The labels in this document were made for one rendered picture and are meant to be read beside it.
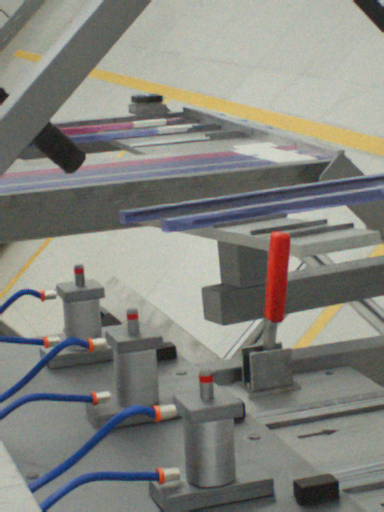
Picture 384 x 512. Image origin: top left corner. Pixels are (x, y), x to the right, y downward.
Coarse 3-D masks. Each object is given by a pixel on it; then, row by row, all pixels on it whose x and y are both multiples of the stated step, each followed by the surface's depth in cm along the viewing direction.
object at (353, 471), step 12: (360, 456) 72; (372, 456) 71; (324, 468) 70; (336, 468) 70; (348, 468) 70; (360, 468) 70; (372, 468) 71; (348, 480) 70; (360, 480) 71; (372, 480) 71
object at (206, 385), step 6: (204, 372) 54; (210, 372) 55; (204, 378) 54; (210, 378) 55; (204, 384) 55; (210, 384) 55; (204, 390) 55; (210, 390) 55; (204, 396) 55; (210, 396) 55
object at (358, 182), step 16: (368, 176) 127; (256, 192) 122; (272, 192) 122; (288, 192) 123; (304, 192) 124; (320, 192) 125; (144, 208) 118; (160, 208) 118; (176, 208) 119; (192, 208) 119
